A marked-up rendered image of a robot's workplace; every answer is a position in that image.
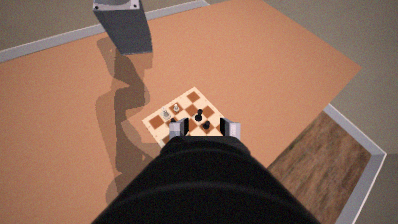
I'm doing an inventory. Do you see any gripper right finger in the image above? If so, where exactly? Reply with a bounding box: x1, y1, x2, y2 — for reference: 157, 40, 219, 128
220, 117, 241, 140

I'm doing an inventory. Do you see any brown and cream chessboard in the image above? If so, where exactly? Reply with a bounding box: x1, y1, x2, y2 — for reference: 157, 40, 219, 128
142, 87, 224, 148

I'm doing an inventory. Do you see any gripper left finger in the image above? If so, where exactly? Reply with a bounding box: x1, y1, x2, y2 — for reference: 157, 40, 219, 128
169, 117, 189, 140

